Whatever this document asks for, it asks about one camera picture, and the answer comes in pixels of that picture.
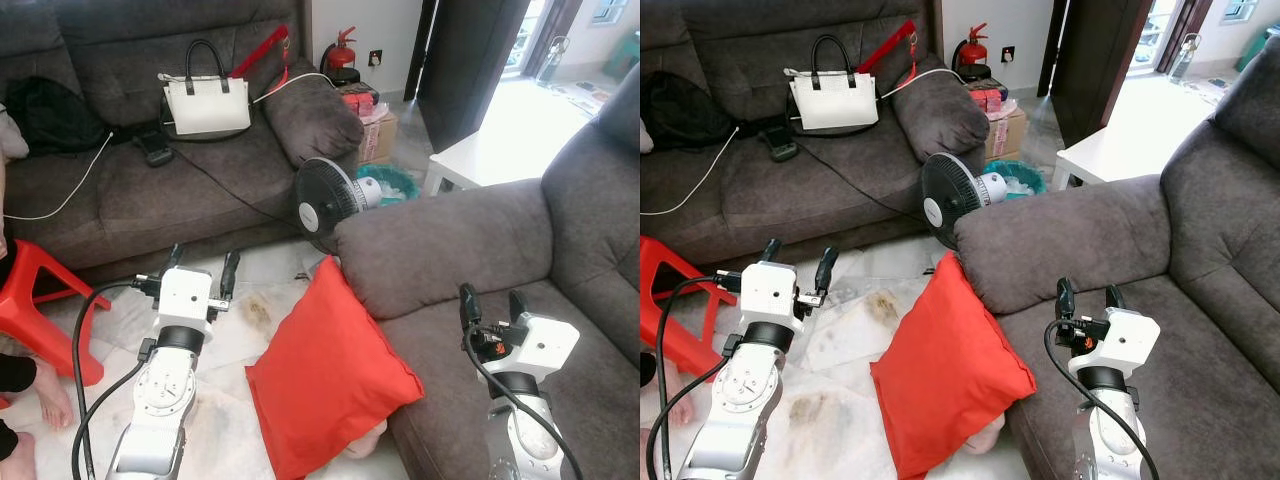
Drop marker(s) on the red pillow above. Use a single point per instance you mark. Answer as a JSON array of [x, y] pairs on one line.
[[945, 380], [330, 380]]

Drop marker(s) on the teal basket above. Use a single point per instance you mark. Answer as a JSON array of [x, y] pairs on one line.
[[1020, 180], [395, 185]]

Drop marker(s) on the black table fan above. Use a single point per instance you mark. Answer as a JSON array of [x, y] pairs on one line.
[[950, 200], [325, 205]]

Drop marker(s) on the person's bare foot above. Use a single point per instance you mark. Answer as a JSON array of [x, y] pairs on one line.
[[15, 460], [683, 405], [55, 395]]

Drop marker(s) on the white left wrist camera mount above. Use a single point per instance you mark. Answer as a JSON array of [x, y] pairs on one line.
[[770, 298], [185, 295]]

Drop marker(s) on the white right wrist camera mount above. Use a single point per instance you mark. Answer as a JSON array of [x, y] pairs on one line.
[[545, 345], [1125, 345]]

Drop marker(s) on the black backpack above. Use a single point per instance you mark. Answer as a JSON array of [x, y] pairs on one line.
[[685, 110], [55, 115]]

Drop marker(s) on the white low table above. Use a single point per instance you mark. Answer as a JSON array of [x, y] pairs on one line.
[[510, 140], [1140, 135]]

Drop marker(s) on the red fire extinguisher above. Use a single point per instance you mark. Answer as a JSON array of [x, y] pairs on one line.
[[972, 50], [341, 55]]

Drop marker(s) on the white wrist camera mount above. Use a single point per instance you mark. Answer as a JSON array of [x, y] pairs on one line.
[[185, 295], [545, 345], [770, 298], [1125, 345]]

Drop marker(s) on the grey fabric sofa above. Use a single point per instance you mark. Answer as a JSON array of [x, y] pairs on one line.
[[500, 250], [1130, 250], [830, 190], [200, 190]]

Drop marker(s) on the red packet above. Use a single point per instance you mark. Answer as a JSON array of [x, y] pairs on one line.
[[358, 100], [985, 100]]

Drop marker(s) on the dark wooden door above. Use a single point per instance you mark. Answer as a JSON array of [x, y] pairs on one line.
[[1100, 60], [470, 60]]

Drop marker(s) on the black power adapter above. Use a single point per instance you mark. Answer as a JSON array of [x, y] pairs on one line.
[[778, 142], [153, 148]]

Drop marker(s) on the clear water bottle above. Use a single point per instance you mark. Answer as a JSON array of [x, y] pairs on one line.
[[555, 60], [1185, 57]]

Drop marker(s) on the red plastic stool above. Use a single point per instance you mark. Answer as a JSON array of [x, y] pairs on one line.
[[40, 300], [675, 300]]

